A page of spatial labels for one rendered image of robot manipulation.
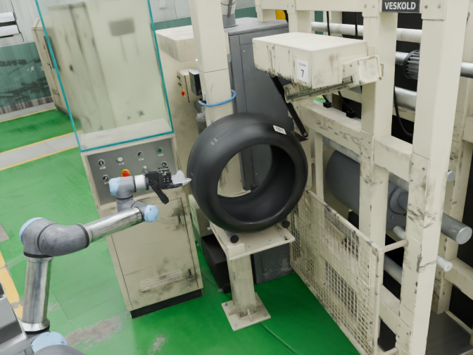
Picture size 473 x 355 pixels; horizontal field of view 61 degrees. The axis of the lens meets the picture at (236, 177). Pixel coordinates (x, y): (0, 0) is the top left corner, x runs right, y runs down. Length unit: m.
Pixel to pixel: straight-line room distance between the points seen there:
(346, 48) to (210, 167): 0.74
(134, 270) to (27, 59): 8.37
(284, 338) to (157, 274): 0.94
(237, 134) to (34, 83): 9.20
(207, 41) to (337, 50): 0.71
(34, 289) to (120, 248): 1.09
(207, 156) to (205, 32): 0.62
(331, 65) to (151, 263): 1.80
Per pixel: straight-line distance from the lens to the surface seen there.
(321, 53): 1.60
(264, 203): 2.23
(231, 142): 1.77
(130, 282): 2.88
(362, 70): 1.59
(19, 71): 10.68
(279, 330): 2.79
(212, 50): 2.08
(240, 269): 2.61
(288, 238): 2.16
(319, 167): 2.43
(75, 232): 1.57
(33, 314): 1.76
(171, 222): 2.68
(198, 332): 2.86
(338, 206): 2.96
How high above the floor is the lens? 2.02
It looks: 25 degrees down
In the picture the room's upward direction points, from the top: 7 degrees counter-clockwise
